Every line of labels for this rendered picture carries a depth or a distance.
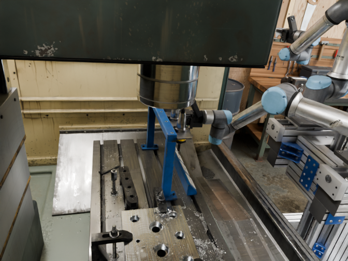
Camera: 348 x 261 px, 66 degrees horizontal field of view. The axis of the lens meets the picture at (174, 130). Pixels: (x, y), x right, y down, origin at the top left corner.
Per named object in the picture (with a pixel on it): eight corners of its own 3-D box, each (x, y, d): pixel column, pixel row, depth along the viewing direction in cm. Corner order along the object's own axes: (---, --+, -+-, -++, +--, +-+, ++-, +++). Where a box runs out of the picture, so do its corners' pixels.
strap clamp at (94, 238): (131, 251, 94) (132, 219, 88) (132, 259, 92) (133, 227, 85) (92, 256, 91) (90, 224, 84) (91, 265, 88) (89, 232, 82)
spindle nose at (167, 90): (131, 89, 77) (132, 46, 71) (184, 89, 82) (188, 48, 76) (142, 111, 63) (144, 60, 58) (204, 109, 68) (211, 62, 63)
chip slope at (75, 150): (186, 156, 207) (190, 126, 196) (221, 225, 147) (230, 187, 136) (62, 163, 185) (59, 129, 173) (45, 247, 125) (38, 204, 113)
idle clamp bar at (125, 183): (128, 176, 132) (128, 165, 129) (139, 213, 111) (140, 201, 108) (118, 178, 131) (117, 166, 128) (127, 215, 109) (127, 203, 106)
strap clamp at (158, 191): (159, 206, 116) (161, 178, 109) (165, 230, 104) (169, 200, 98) (151, 207, 115) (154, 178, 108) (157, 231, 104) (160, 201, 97)
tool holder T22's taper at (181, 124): (175, 124, 115) (176, 110, 112) (185, 125, 116) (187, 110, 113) (176, 129, 111) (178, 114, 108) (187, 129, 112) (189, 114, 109)
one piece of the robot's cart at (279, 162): (316, 158, 177) (320, 146, 173) (325, 167, 168) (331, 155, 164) (265, 158, 171) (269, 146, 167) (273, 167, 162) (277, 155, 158)
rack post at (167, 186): (174, 192, 125) (180, 135, 112) (177, 200, 121) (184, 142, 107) (153, 193, 123) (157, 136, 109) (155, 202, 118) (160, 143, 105)
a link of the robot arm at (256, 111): (296, 74, 128) (223, 118, 163) (288, 78, 120) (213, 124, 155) (309, 95, 127) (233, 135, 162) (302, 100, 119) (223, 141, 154)
